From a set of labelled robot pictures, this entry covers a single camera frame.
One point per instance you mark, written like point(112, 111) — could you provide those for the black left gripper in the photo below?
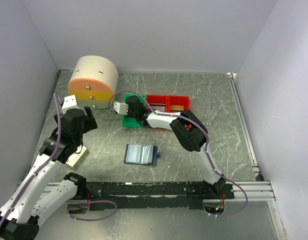
point(89, 123)

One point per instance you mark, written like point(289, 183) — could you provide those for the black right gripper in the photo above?
point(129, 115)

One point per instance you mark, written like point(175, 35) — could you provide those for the white magnetic stripe card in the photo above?
point(158, 107)

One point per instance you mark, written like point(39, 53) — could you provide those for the blue leather card holder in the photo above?
point(141, 154)

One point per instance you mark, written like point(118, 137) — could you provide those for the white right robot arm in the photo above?
point(189, 131)

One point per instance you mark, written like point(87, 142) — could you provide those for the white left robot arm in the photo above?
point(25, 212)

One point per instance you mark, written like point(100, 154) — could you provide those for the gold card in red bin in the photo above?
point(176, 108)

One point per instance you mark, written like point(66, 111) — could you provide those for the green plastic bin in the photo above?
point(129, 121)

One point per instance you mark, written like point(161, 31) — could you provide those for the red plastic double bin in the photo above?
point(168, 105)

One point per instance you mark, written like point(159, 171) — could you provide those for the white small cardboard box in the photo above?
point(76, 158)

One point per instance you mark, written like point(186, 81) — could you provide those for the cream round drawer cabinet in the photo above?
point(93, 81)

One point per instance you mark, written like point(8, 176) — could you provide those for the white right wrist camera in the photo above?
point(120, 108)

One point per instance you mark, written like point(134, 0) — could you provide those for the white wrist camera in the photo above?
point(120, 108)
point(69, 102)

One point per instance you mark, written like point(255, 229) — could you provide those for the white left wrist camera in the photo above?
point(69, 102)

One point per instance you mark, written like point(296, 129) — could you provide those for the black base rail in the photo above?
point(170, 194)

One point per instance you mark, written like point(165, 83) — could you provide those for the aluminium frame rail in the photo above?
point(258, 190)

